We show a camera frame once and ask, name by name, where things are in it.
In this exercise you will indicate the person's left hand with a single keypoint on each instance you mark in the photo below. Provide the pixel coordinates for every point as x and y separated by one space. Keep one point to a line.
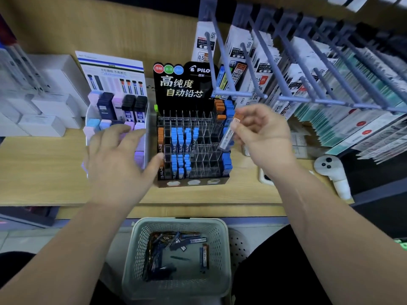
117 174

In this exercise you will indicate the person's right hand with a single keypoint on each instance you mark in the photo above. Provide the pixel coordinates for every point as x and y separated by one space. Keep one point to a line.
270 142

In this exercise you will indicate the person's left middle finger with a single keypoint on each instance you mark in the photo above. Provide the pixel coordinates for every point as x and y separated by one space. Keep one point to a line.
112 136

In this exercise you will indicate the person's left thumb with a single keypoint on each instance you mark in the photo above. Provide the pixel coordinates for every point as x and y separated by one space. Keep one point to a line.
153 168

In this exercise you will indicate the person's right thumb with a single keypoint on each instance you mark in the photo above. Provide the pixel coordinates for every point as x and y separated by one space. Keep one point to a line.
242 131

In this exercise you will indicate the orange-capped clear lead tube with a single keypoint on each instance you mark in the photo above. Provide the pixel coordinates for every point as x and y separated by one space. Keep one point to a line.
229 131

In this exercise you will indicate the person's left forearm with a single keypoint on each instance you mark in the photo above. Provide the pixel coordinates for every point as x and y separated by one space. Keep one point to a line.
60 260

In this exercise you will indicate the person's right forearm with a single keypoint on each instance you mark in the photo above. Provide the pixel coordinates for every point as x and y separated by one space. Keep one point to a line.
337 238

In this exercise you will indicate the group of pastel lead cases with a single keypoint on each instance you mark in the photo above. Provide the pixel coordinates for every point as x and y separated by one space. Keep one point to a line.
120 106

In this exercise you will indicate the group of blue-capped lead tubes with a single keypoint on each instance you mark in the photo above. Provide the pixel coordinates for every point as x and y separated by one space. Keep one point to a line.
179 141

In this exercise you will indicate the white display box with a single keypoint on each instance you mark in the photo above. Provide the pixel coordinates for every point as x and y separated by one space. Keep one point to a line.
111 71

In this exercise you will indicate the black lead refill display stand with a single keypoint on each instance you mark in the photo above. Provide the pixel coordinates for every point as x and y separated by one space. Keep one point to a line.
187 92

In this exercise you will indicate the stack of white boxes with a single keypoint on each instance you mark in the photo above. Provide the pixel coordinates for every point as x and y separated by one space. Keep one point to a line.
51 104

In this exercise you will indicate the blue-grey peg hook rack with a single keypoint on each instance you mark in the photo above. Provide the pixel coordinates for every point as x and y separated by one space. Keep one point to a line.
286 60

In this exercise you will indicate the pile of lead tubes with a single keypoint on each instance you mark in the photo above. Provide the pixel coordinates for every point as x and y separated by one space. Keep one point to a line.
171 250

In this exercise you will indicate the row of hanging refill packets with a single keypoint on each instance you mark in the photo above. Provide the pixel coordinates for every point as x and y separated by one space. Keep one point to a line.
334 101

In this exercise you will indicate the white handheld controller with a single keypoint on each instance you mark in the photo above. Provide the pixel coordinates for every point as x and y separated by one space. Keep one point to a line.
332 171

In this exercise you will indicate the white perforated basket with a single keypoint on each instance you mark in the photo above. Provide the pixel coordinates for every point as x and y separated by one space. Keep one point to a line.
238 247

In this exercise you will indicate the grey-green plastic basket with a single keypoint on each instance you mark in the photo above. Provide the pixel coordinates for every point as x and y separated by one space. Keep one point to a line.
178 282

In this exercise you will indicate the clear hanging pen packets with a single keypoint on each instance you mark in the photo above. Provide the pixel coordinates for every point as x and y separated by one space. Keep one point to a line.
16 63

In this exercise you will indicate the person's black trousers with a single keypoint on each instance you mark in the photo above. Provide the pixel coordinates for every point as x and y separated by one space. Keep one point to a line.
279 269

